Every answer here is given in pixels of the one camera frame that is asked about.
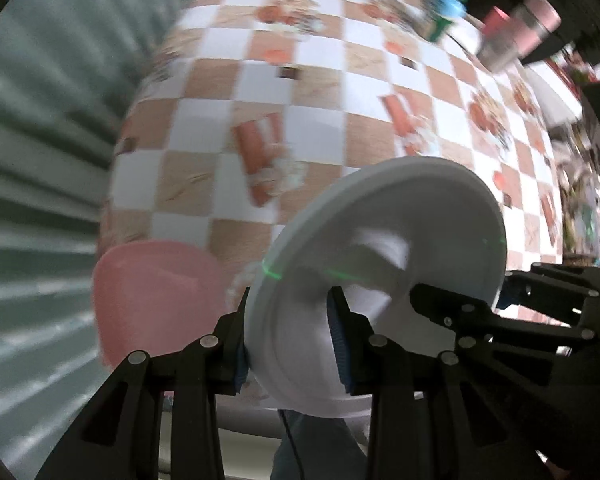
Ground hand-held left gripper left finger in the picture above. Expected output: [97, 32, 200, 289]
[34, 285, 254, 480]

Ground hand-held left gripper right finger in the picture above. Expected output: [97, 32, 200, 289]
[325, 286, 554, 480]

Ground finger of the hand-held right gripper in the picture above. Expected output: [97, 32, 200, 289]
[409, 282, 599, 354]
[498, 262, 600, 327]

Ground white plate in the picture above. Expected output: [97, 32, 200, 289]
[242, 156, 508, 418]

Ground pink bowl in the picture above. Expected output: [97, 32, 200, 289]
[92, 240, 228, 373]

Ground pile of colourful goods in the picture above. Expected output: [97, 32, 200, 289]
[550, 40, 600, 266]

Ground blue jeans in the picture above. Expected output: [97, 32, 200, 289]
[270, 400, 371, 480]

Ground checkered printed tablecloth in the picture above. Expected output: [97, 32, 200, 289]
[97, 0, 586, 396]

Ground pink lidded clear jar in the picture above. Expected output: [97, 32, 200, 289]
[477, 0, 563, 73]

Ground pink cup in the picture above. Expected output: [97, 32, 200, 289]
[480, 6, 513, 41]

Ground green capped bottle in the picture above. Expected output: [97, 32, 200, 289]
[420, 0, 473, 43]

